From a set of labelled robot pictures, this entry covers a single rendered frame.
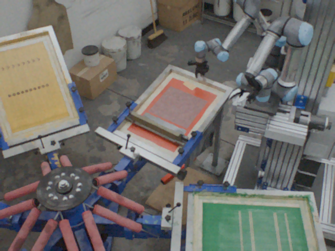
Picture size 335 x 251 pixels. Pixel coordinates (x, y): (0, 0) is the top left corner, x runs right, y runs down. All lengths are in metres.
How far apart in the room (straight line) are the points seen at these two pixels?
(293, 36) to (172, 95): 1.09
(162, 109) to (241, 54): 2.81
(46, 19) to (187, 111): 2.10
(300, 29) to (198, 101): 1.00
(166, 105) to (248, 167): 1.15
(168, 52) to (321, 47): 3.19
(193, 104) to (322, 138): 0.97
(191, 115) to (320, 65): 0.94
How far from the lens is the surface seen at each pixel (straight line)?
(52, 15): 4.35
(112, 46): 4.97
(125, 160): 2.52
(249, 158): 3.73
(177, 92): 2.97
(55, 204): 2.08
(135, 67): 5.17
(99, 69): 4.67
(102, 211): 2.12
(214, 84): 2.96
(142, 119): 2.69
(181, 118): 2.79
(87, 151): 4.10
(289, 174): 3.36
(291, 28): 2.29
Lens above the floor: 2.94
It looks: 44 degrees down
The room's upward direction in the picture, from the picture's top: straight up
